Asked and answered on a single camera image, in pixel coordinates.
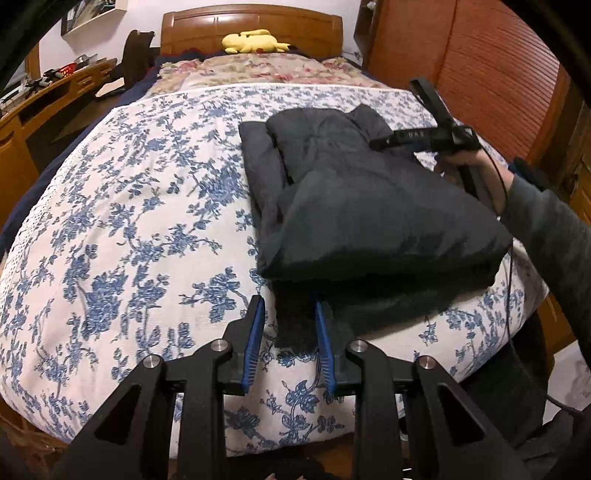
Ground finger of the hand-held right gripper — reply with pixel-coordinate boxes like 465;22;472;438
409;78;455;132

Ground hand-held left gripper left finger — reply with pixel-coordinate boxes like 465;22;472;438
51;295;267;480

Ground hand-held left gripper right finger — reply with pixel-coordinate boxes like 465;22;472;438
314;300;532;480

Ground black jacket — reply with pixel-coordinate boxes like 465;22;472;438
238;104;513;352

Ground person's right forearm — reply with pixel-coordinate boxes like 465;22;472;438
501;175;591;324

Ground person's right hand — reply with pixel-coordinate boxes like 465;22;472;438
441;150;514;185

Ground wooden louvered wardrobe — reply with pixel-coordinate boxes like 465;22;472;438
353;0;575;162

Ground wooden drawer cabinet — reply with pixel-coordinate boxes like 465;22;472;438
551;88;591;232

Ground floral pillow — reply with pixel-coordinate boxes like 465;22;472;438
152;52;393;93

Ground blue floral bedspread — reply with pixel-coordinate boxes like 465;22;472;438
0;83;550;457

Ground yellow plush toy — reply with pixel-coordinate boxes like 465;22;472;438
221;28;291;55

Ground wooden headboard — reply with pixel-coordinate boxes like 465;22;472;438
159;4;345;58

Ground person's dark pants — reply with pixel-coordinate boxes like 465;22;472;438
503;406;591;480

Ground black chair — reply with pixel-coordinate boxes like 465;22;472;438
95;30;158;100

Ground wooden desk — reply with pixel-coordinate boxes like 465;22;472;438
0;58;127;227

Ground black cable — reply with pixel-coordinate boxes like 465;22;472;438
480;138;583;416

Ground white wall shelf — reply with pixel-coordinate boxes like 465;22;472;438
60;0;129;37

